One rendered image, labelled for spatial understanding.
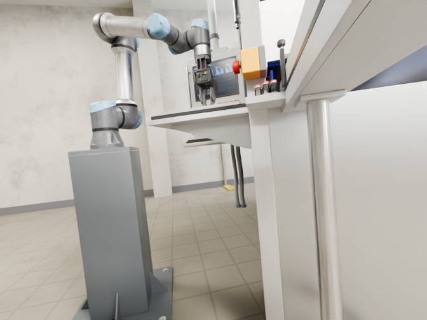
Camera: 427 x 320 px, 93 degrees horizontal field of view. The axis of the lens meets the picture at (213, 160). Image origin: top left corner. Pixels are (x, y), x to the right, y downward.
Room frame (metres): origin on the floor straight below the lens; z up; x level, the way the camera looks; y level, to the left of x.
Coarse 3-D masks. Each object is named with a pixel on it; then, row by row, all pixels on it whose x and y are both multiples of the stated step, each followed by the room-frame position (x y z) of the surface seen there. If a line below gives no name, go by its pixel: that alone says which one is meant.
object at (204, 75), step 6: (198, 60) 0.87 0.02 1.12; (204, 60) 0.87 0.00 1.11; (210, 60) 0.90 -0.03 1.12; (198, 66) 0.88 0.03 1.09; (204, 66) 0.88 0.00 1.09; (198, 72) 0.86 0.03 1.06; (204, 72) 0.85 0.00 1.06; (210, 72) 0.86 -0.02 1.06; (198, 78) 0.86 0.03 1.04; (204, 78) 0.85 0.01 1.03; (210, 78) 0.87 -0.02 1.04; (198, 84) 0.87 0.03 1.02; (204, 84) 0.90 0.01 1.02; (210, 84) 0.88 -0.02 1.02
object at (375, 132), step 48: (384, 96) 0.61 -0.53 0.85; (288, 144) 0.68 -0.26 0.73; (336, 144) 0.65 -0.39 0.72; (384, 144) 0.62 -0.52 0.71; (288, 192) 0.68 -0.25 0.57; (336, 192) 0.65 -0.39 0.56; (384, 192) 0.62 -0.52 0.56; (288, 240) 0.69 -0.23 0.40; (384, 240) 0.62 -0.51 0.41; (288, 288) 0.69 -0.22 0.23; (384, 288) 0.62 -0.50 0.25
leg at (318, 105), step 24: (312, 96) 0.44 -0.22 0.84; (336, 96) 0.43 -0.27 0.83; (312, 120) 0.47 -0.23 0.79; (312, 144) 0.47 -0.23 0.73; (312, 168) 0.48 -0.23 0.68; (312, 192) 0.49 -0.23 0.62; (336, 216) 0.46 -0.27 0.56; (336, 240) 0.46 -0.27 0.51; (336, 264) 0.46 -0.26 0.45; (336, 288) 0.46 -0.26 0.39; (336, 312) 0.46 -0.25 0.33
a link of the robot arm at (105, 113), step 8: (96, 104) 0.95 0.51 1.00; (104, 104) 0.96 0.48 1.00; (112, 104) 0.99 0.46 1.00; (96, 112) 0.95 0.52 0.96; (104, 112) 0.96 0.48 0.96; (112, 112) 0.98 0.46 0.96; (120, 112) 1.03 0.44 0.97; (96, 120) 0.95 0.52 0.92; (104, 120) 0.95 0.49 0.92; (112, 120) 0.98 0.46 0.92; (120, 120) 1.02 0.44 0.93
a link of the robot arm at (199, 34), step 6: (198, 18) 0.87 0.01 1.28; (192, 24) 0.88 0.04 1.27; (198, 24) 0.87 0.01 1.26; (204, 24) 0.87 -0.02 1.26; (192, 30) 0.88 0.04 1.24; (198, 30) 0.87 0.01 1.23; (204, 30) 0.87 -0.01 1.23; (192, 36) 0.88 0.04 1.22; (198, 36) 0.87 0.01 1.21; (204, 36) 0.87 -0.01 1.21; (192, 42) 0.89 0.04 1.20; (198, 42) 0.87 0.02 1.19; (204, 42) 0.87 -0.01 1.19
